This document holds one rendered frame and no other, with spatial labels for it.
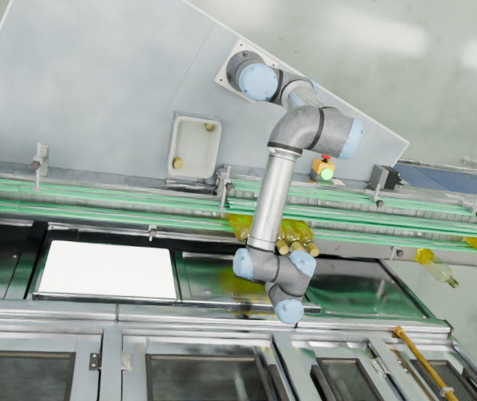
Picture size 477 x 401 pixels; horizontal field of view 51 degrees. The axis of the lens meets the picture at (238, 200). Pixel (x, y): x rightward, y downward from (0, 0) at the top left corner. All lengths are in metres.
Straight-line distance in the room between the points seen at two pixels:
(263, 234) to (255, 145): 0.76
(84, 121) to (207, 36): 0.54
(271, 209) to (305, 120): 0.24
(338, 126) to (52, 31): 1.03
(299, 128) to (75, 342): 0.82
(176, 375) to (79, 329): 0.30
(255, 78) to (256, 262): 0.65
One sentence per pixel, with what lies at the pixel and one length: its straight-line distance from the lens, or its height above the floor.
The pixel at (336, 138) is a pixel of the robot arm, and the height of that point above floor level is 1.43.
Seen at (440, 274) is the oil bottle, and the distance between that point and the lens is 2.21.
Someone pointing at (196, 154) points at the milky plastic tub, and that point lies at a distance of 1.96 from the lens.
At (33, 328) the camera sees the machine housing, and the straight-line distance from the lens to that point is 1.50.
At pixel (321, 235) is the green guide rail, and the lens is 2.03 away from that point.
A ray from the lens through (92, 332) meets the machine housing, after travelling 1.49.
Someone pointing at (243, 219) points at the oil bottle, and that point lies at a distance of 1.84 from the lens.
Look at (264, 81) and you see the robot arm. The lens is 1.68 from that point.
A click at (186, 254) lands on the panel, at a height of 1.01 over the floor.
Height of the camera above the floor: 2.61
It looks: 64 degrees down
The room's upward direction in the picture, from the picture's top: 153 degrees clockwise
